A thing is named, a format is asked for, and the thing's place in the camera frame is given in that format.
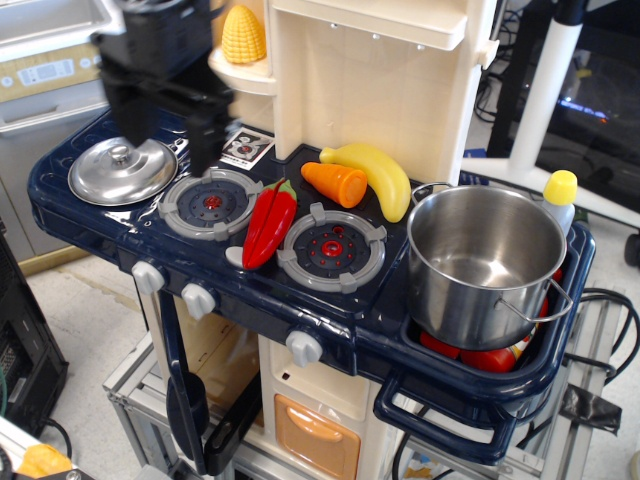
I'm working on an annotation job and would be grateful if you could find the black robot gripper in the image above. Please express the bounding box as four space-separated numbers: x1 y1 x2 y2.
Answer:
91 1 233 176

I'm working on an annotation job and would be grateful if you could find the navy hanging toy spoon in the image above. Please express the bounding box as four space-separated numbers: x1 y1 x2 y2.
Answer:
158 290 209 475

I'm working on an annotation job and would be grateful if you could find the black computer case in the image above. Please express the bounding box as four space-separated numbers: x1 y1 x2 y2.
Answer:
1 238 69 436

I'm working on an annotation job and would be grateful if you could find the grey stove knob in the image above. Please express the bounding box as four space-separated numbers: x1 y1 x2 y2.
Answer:
131 261 165 295
285 331 323 368
181 283 217 320

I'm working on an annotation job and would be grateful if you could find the grey left stove burner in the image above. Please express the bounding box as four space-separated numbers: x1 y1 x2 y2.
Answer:
158 169 263 242

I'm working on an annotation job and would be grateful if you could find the grey middle stove knob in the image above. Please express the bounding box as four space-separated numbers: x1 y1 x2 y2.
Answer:
181 283 217 320

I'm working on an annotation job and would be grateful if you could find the white pipe stand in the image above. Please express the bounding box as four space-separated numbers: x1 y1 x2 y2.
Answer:
462 1 639 227

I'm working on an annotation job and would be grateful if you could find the black power cable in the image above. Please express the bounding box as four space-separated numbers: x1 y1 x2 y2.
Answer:
564 286 640 386

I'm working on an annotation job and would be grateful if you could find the orange toy drawer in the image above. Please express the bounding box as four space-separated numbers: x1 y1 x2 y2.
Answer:
274 394 361 479

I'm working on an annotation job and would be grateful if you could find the navy toy kitchen countertop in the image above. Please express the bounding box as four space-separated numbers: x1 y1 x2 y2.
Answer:
28 112 595 478

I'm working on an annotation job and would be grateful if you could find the red toy ketchup bottle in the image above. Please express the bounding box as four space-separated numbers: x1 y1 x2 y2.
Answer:
412 277 566 373

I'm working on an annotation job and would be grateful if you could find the yellow toy corn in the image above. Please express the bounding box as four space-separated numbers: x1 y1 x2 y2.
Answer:
221 5 267 65

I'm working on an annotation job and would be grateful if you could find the red toy chili pepper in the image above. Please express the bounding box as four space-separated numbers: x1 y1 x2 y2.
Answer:
242 179 297 270

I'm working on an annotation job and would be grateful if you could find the cream toy kitchen tower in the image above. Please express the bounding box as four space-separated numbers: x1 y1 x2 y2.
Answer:
209 1 497 183

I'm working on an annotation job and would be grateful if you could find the grey right stove knob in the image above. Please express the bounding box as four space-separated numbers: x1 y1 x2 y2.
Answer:
285 331 323 368

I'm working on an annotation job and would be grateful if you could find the yellow capped squeeze bottle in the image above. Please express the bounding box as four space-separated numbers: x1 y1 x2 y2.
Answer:
542 170 578 236

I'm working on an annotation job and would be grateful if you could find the steel pot lid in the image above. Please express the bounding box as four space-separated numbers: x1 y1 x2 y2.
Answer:
68 137 178 207

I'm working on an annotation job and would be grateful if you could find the grey left stove knob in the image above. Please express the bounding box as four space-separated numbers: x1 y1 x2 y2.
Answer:
131 261 165 295

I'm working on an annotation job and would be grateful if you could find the black white sticker label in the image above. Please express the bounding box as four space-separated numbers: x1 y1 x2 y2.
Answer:
220 127 274 171

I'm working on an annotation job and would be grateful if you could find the grey right stove burner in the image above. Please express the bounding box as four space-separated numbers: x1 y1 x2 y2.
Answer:
277 202 387 294

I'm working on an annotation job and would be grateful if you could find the stainless steel pot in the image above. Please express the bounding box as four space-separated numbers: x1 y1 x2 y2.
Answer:
407 182 573 351

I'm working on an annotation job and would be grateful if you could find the black oven door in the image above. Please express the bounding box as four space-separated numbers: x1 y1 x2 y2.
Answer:
204 373 262 476

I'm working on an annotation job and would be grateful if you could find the orange toy carrot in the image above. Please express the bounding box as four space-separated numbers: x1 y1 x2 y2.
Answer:
301 162 368 208

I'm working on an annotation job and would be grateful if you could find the yellow toy banana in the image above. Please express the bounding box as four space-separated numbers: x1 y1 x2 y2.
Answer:
319 143 411 223

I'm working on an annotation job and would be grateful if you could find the grey stove burner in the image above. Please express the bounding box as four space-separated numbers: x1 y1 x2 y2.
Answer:
277 202 387 294
158 169 263 242

